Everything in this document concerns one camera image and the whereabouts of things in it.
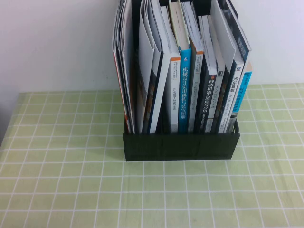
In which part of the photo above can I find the blue spine book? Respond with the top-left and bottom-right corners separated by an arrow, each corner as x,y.
168,0 -> 192,134

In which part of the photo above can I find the dark blue book white title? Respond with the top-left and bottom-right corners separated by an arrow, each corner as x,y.
222,0 -> 252,65

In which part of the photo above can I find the white book orange band spine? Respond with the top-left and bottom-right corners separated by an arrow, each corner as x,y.
154,5 -> 182,133

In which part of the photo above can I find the green checked tablecloth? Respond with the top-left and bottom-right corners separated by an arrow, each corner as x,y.
0,83 -> 304,228

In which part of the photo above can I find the white brochure with orange trucks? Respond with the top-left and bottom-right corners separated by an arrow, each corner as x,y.
112,0 -> 136,134

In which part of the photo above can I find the cyan spine book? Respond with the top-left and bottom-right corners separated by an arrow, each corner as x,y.
231,60 -> 253,117

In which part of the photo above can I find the black book holder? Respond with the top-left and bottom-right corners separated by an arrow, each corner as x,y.
111,0 -> 241,163

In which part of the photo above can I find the white glossy magazine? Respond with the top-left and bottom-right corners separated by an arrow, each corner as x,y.
138,0 -> 164,134

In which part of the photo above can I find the tall white page magazine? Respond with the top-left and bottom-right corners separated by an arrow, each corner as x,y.
210,0 -> 238,133

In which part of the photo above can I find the grey book orange band spine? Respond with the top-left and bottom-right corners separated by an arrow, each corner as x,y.
180,1 -> 205,133

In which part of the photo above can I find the white spine book black title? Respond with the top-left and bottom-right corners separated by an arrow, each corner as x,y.
223,59 -> 246,133

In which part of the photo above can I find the magazine with dark blue cover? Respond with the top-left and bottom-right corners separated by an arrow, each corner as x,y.
148,0 -> 168,134

